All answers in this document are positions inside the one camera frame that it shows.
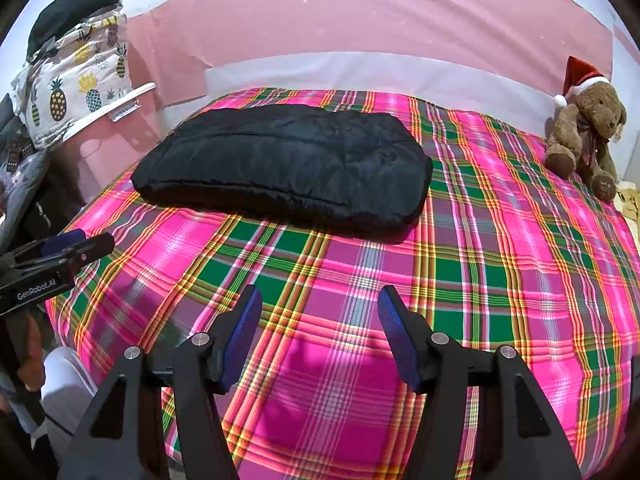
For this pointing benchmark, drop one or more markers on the white plastic shelf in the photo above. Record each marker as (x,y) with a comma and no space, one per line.
(135,94)

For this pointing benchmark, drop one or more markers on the dark grey garment pile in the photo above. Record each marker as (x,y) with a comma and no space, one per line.
(25,180)

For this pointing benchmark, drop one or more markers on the pineapple print cloth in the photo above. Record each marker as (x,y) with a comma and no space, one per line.
(65,95)

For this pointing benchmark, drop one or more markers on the yellow cloth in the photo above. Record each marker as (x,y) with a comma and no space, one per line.
(631,205)

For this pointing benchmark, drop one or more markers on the white mattress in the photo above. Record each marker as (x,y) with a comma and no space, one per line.
(67,385)

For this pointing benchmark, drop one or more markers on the black puffer jacket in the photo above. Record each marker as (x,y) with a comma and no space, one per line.
(280,170)

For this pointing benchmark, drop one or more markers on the pink wall sheet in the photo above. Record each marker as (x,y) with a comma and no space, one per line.
(350,10)

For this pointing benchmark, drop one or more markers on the black cloth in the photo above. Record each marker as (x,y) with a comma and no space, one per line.
(70,10)

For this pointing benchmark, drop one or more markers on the brown teddy bear santa hat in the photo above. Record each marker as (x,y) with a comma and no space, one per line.
(585,120)

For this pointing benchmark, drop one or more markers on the person's left hand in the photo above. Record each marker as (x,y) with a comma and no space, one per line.
(34,355)

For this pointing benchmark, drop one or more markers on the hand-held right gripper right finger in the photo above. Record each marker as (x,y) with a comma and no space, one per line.
(400,340)

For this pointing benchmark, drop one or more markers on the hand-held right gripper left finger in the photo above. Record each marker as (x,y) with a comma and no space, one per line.
(240,340)

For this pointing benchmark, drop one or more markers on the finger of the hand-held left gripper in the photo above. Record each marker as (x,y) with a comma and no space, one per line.
(95,249)
(65,241)

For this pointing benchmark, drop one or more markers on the pink green plaid blanket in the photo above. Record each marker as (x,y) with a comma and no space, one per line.
(500,285)

